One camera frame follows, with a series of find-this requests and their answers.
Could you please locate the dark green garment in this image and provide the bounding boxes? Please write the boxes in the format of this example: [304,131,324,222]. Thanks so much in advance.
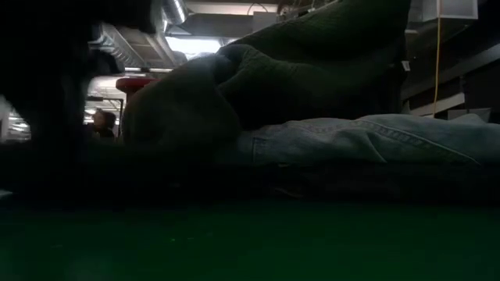
[121,0,412,151]

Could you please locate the light blue jeans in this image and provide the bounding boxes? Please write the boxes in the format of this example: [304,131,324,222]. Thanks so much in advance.
[234,112,500,167]

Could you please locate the faded black jeans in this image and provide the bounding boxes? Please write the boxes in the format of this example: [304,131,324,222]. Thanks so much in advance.
[218,158,500,205]

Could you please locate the red plastic laundry basket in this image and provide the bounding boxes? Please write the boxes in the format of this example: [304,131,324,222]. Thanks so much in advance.
[116,76,161,95]

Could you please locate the green table mat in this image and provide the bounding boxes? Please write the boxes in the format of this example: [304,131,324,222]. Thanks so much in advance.
[0,194,500,281]

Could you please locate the grey ceiling box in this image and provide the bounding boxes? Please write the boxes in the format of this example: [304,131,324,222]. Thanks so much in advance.
[252,10,279,33]

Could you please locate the long ceiling light bar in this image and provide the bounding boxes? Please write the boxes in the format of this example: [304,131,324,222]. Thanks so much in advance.
[123,66,173,74]

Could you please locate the person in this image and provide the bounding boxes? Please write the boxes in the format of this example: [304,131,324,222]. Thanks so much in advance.
[91,110,118,140]

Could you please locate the white boards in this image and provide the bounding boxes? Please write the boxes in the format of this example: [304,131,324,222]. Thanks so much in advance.
[447,107,492,122]

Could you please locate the shiny round duct pipe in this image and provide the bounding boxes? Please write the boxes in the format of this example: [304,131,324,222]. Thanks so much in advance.
[162,0,189,27]

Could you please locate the yellow hanging cable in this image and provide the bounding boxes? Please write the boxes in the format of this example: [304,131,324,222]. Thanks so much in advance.
[432,17,441,117]

